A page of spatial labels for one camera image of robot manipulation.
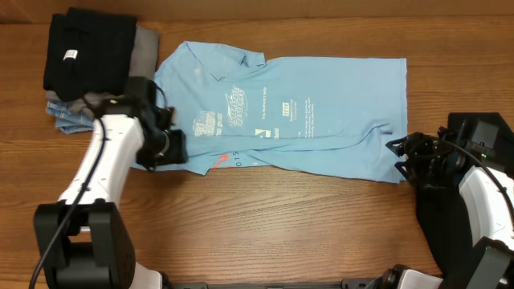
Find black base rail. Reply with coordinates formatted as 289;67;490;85
164;279;373;289

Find folded black garment on stack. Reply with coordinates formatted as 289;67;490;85
43;7;137;102

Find folded grey garment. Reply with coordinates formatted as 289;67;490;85
46;26;159;114

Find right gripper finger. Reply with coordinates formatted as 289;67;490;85
385;136;407;157
394;161;410;181

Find light blue printed t-shirt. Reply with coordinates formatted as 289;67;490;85
154;41;408;183

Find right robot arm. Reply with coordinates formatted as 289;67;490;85
368;112;513;289

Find folded blue jeans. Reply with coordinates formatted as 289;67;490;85
46;100;93;134

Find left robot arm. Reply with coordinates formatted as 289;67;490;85
29;76;188;289

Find black garment at right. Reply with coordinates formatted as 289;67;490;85
415;112;513;276

